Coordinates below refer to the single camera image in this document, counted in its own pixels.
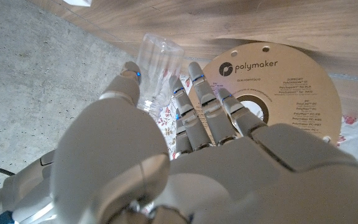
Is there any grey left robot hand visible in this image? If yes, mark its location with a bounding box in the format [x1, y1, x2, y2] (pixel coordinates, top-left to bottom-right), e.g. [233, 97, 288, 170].
[50, 61, 358, 224]

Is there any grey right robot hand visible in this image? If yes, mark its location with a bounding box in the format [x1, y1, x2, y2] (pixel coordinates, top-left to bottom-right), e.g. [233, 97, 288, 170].
[1, 151, 56, 224]

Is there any clear medicine bottle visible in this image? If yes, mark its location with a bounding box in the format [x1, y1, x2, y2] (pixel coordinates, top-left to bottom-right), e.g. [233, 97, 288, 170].
[135, 32, 185, 118]

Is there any cardboard filament reel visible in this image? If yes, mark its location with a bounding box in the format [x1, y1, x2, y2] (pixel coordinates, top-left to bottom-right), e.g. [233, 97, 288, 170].
[187, 42, 343, 146]

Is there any white cube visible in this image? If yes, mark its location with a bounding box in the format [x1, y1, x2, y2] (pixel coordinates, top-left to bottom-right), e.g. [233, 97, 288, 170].
[62, 0, 93, 7]

